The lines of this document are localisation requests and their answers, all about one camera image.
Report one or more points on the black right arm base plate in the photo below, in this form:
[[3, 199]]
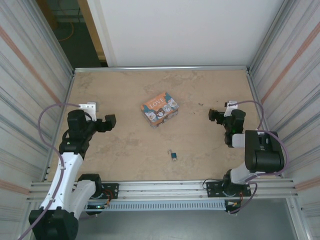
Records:
[[213, 188]]

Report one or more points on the wooden door frame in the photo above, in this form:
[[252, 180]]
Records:
[[91, 25]]

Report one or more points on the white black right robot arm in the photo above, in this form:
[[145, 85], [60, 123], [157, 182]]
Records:
[[265, 152]]

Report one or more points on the aluminium table edge rail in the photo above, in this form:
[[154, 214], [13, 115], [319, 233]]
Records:
[[162, 68]]

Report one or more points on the small blue padlock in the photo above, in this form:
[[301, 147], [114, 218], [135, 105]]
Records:
[[173, 155]]

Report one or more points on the orange bear print tin box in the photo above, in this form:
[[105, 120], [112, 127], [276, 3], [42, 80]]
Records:
[[160, 110]]

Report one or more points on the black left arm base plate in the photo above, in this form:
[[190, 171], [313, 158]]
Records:
[[111, 191]]

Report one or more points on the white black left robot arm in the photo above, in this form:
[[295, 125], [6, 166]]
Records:
[[67, 180]]

